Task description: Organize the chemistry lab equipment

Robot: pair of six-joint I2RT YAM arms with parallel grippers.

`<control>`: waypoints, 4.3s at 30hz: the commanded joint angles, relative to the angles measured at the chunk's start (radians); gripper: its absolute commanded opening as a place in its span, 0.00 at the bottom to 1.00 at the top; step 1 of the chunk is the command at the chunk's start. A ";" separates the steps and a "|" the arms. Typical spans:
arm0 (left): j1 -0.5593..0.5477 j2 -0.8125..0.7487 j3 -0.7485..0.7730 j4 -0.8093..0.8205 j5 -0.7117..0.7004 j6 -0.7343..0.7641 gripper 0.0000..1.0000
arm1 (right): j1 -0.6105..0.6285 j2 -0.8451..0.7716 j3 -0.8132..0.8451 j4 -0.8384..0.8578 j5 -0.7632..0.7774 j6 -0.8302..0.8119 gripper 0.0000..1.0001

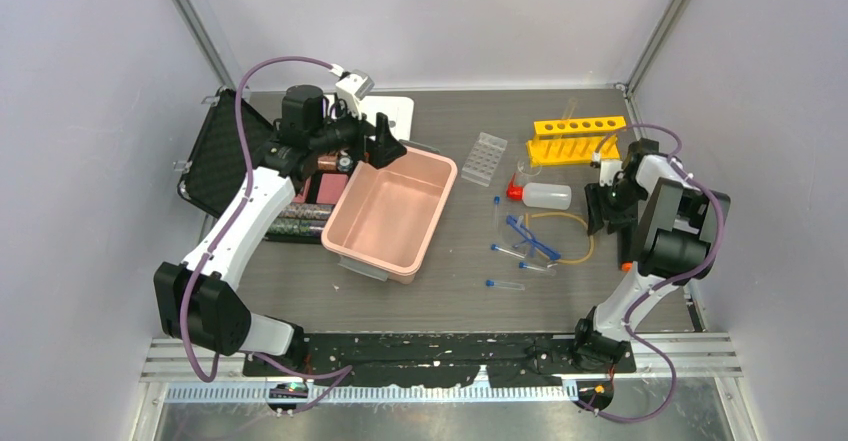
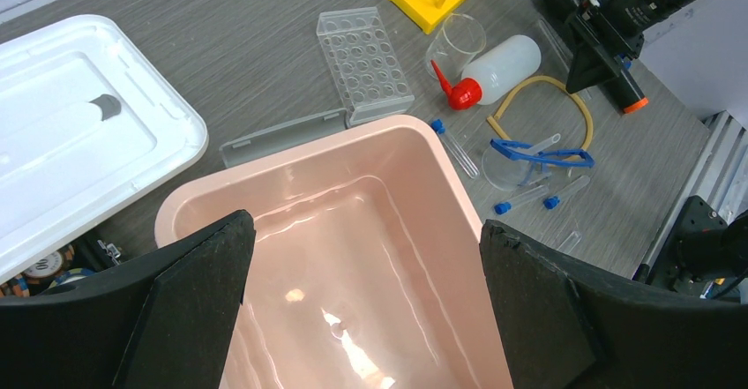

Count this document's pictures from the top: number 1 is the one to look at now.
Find yellow test tube rack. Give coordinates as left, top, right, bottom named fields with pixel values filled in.
left=526, top=116, right=626, bottom=167

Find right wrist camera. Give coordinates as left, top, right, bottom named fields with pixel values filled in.
left=590, top=152, right=623, bottom=187

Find white bin lid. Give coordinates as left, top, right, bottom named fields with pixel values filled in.
left=359, top=95, right=414, bottom=141

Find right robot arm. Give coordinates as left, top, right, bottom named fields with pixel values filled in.
left=570, top=139, right=730, bottom=372

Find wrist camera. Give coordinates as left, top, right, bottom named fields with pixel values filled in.
left=590, top=152, right=623, bottom=187
left=330, top=64, right=375, bottom=119

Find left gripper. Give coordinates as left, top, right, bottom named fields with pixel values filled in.
left=310, top=95, right=405, bottom=169

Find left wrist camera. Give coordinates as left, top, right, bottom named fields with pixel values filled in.
left=330, top=64, right=375, bottom=119

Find glass test tube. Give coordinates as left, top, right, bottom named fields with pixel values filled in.
left=561, top=97, right=579, bottom=123

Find black flashlight orange end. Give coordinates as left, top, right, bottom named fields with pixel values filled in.
left=617, top=222, right=638, bottom=272

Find pink plastic bin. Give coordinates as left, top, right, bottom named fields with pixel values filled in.
left=321, top=147, right=458, bottom=284

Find yellow rubber tube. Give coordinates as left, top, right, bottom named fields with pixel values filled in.
left=525, top=211, right=596, bottom=266

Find white wash bottle red cap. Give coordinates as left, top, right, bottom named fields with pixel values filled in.
left=505, top=176, right=572, bottom=211

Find blue safety glasses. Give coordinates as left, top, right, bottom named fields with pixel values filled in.
left=505, top=215, right=562, bottom=261

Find clear tube rack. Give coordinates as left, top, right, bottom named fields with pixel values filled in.
left=461, top=132, right=508, bottom=187

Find blue capped test tube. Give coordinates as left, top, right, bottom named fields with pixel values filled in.
left=490, top=243, right=526, bottom=260
left=492, top=195, right=501, bottom=231
left=484, top=279, right=526, bottom=291
left=518, top=262, right=556, bottom=276

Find small glass beaker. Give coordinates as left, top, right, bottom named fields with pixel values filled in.
left=515, top=158, right=542, bottom=184

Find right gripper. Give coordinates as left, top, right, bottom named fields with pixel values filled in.
left=585, top=179, right=649, bottom=236

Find black poker chip case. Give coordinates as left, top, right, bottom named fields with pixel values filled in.
left=177, top=88, right=352, bottom=245

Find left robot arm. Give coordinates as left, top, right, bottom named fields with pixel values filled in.
left=153, top=77, right=407, bottom=375

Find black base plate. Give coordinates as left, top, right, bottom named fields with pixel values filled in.
left=277, top=333, right=635, bottom=388

